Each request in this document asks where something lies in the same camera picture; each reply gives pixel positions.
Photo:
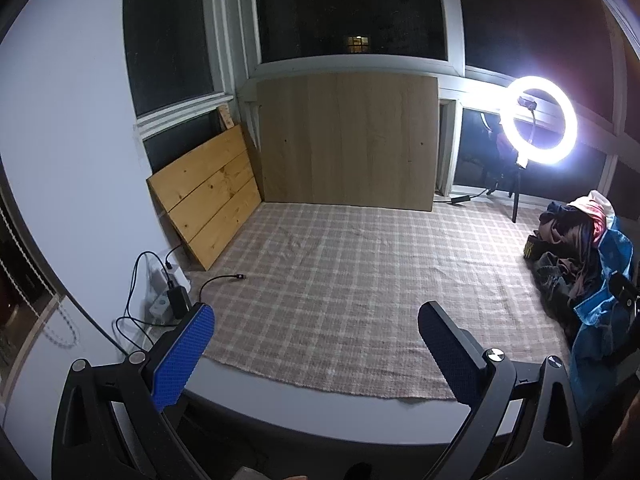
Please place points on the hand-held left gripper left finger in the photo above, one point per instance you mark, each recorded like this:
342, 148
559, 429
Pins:
182, 355

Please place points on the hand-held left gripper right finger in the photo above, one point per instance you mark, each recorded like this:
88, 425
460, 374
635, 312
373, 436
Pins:
450, 355

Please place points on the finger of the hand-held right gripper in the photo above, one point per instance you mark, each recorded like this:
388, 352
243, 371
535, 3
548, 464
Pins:
624, 289

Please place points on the person's right forearm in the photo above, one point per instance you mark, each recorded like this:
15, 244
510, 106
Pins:
627, 435

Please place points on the blue jacket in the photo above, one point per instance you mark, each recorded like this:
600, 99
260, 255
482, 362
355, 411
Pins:
600, 330

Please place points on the black power adapter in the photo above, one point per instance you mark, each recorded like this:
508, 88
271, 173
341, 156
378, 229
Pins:
179, 302

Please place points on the white power strip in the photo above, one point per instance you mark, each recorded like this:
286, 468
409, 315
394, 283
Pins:
157, 305

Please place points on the dark denim garment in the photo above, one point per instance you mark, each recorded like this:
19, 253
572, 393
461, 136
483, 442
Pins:
552, 280

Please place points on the brown garment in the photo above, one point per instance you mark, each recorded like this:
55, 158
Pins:
567, 240

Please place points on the pink and white cloth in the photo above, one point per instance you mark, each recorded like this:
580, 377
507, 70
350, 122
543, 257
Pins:
595, 210

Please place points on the black garment with yellow print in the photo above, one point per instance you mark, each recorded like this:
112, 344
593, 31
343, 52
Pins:
531, 249

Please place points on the plaid woven blanket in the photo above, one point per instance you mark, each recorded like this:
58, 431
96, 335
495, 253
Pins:
350, 285

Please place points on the black tripod stand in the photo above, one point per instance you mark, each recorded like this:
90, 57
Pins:
516, 195

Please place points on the pine plank panel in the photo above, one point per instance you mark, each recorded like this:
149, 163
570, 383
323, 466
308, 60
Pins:
210, 195

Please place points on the wooden shelf unit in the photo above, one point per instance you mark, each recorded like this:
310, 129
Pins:
20, 300

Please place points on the phone holder on gooseneck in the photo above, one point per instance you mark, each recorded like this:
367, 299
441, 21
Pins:
529, 104

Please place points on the light wooden board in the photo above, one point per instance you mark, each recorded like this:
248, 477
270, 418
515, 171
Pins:
345, 140

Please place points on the narrow wooden slat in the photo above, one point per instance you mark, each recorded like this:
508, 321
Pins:
226, 119

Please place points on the white framed window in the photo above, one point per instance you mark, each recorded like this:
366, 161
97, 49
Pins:
452, 20

